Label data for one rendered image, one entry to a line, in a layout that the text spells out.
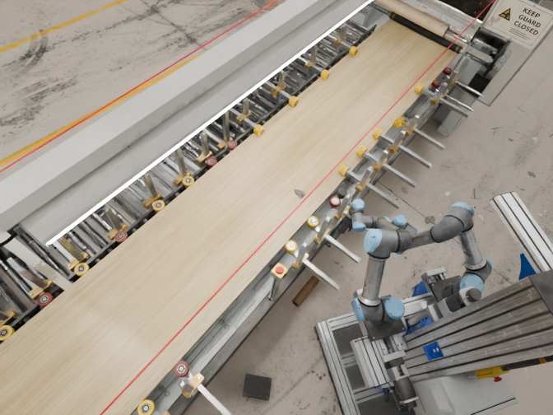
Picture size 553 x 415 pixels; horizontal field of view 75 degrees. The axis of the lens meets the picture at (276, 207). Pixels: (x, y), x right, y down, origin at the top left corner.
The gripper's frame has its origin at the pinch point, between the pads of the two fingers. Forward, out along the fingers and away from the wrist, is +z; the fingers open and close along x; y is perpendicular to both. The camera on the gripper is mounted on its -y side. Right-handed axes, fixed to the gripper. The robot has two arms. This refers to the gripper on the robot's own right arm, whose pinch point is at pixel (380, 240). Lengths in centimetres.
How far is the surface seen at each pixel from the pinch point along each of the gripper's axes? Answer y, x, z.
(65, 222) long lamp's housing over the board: -61, -143, -152
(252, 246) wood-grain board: -64, -68, -7
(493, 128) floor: 30, 282, 83
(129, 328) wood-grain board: -83, -154, -7
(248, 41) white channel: -66, -75, -163
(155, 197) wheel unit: -142, -84, -5
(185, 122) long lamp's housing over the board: -63, -104, -154
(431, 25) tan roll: -84, 226, -23
